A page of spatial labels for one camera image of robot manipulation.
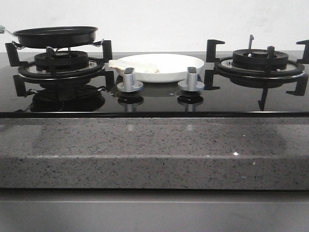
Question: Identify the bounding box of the fried egg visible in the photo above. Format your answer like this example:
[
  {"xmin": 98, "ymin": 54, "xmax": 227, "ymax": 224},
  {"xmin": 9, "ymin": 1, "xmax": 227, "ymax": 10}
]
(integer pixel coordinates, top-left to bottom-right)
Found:
[{"xmin": 109, "ymin": 59, "xmax": 159, "ymax": 73}]

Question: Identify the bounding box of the black frying pan green handle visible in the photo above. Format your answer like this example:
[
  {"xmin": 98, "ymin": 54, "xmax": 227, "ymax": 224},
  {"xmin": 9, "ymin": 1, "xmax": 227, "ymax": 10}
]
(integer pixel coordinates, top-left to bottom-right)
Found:
[{"xmin": 13, "ymin": 26, "xmax": 98, "ymax": 49}]

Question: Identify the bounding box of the white round plate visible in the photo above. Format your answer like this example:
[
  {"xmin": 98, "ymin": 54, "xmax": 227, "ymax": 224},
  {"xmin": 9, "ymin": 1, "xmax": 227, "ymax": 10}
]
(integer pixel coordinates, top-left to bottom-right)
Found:
[{"xmin": 116, "ymin": 53, "xmax": 204, "ymax": 83}]

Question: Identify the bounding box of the left silver stove knob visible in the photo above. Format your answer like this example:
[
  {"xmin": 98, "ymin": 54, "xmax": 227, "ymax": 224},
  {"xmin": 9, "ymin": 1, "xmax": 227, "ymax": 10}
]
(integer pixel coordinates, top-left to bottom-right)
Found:
[{"xmin": 117, "ymin": 68, "xmax": 143, "ymax": 93}]

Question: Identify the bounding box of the silver stove knob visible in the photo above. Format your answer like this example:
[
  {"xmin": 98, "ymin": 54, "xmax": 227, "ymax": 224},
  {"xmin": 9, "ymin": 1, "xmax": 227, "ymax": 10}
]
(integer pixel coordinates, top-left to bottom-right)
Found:
[
  {"xmin": 117, "ymin": 68, "xmax": 143, "ymax": 93},
  {"xmin": 178, "ymin": 67, "xmax": 205, "ymax": 92}
]

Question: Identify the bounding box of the right silver stove knob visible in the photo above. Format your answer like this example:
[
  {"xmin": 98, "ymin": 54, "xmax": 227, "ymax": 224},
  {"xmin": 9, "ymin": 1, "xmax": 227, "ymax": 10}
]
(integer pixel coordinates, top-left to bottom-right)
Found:
[{"xmin": 178, "ymin": 67, "xmax": 205, "ymax": 92}]

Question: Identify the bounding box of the left black gas burner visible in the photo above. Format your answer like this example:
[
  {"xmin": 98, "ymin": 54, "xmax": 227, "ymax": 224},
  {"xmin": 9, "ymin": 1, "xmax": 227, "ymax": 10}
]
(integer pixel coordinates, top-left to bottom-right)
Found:
[{"xmin": 34, "ymin": 51, "xmax": 89, "ymax": 72}]

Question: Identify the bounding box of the black gas burner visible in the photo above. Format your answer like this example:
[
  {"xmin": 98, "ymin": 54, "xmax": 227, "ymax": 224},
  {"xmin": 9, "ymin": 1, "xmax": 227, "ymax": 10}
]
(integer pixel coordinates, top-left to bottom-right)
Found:
[
  {"xmin": 232, "ymin": 49, "xmax": 289, "ymax": 71},
  {"xmin": 34, "ymin": 51, "xmax": 89, "ymax": 72}
]

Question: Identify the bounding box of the right black pan support grate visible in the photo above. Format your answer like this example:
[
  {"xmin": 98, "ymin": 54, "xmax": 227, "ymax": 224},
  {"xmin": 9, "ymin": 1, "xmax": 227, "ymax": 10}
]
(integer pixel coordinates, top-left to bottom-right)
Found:
[{"xmin": 204, "ymin": 36, "xmax": 309, "ymax": 110}]

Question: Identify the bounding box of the black glass gas hob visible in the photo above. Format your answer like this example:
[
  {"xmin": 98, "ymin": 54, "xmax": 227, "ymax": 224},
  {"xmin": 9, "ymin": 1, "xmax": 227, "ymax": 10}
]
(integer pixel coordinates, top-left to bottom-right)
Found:
[{"xmin": 0, "ymin": 53, "xmax": 309, "ymax": 118}]

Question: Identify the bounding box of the right black gas burner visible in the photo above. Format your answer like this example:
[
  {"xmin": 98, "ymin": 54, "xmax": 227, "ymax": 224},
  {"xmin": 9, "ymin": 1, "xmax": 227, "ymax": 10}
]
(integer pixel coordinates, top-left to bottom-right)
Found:
[{"xmin": 232, "ymin": 49, "xmax": 289, "ymax": 71}]

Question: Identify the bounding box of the grey cabinet front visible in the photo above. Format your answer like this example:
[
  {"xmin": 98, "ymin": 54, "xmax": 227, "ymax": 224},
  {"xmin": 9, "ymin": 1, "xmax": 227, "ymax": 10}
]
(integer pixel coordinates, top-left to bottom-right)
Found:
[{"xmin": 0, "ymin": 189, "xmax": 309, "ymax": 232}]

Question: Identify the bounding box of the wire pan reducer ring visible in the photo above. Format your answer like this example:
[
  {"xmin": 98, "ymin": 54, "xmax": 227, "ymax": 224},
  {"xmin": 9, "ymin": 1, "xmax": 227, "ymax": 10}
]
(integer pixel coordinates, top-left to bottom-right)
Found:
[{"xmin": 12, "ymin": 38, "xmax": 105, "ymax": 53}]

